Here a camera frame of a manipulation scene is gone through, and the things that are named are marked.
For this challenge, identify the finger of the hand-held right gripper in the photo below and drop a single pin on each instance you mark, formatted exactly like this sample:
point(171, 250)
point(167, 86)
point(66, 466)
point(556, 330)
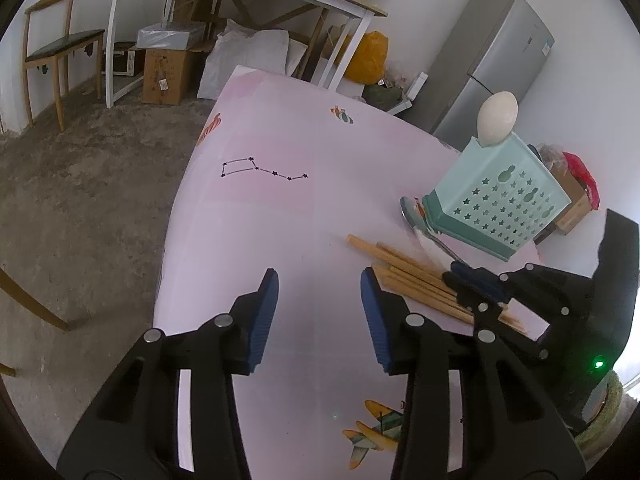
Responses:
point(545, 285)
point(475, 285)

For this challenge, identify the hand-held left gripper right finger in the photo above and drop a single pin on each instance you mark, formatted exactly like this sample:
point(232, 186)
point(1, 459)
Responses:
point(375, 320)

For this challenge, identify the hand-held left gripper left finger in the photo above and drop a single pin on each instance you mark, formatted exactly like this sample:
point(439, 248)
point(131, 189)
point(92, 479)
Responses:
point(262, 320)

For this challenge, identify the bundle of wooden chopsticks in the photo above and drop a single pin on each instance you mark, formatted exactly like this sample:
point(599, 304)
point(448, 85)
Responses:
point(400, 272)

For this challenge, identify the teal star-holed utensil holder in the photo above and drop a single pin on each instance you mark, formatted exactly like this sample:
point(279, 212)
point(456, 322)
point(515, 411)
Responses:
point(500, 200)

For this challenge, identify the metal spoon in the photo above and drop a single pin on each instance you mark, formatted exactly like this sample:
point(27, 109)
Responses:
point(410, 210)

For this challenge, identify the open cardboard box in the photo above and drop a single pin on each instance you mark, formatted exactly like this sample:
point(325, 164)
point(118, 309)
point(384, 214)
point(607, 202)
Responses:
point(567, 195)

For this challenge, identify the green round cushion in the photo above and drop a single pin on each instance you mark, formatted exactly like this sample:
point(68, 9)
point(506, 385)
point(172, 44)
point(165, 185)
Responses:
point(605, 410)

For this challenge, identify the red bag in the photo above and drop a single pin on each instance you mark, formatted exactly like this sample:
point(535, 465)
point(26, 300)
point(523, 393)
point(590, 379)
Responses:
point(582, 175)

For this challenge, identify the dark metal utensil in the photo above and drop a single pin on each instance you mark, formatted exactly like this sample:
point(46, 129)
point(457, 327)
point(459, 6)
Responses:
point(534, 152)

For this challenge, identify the pink printed tablecloth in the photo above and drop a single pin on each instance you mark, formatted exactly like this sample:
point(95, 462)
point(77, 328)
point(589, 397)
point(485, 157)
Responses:
point(300, 185)

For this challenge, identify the white oval spoon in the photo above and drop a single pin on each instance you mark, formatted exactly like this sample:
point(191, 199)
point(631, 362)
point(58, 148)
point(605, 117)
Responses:
point(497, 117)

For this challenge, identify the white flat box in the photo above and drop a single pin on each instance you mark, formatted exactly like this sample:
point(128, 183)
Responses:
point(412, 92)

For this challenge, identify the dark green bag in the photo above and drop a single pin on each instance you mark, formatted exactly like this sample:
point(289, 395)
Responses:
point(382, 97)

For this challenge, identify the silver refrigerator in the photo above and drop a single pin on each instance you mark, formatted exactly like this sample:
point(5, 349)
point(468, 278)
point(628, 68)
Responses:
point(500, 60)

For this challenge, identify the yellow plastic bag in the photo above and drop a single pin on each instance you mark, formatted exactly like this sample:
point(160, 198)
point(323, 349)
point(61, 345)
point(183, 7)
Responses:
point(370, 57)

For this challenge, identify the white woven sack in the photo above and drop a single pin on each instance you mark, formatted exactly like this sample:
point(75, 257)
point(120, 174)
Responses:
point(245, 60)

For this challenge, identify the brown cardboard box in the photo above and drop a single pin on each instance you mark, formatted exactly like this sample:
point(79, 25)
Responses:
point(167, 75)

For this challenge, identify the small white oven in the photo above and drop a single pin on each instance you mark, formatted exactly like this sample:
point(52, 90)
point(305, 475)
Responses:
point(125, 62)

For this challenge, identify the plastic-wrapped white box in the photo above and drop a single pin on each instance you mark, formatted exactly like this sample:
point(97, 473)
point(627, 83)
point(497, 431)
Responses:
point(170, 36)

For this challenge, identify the tall cardboard box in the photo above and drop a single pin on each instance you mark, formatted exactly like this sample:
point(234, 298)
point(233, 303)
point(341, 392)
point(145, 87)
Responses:
point(192, 7)

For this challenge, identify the wooden chair with dark seat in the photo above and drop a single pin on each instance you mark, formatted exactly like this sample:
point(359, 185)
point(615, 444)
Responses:
point(65, 42)

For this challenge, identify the wooden chair frame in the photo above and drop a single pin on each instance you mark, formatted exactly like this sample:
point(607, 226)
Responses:
point(30, 305)

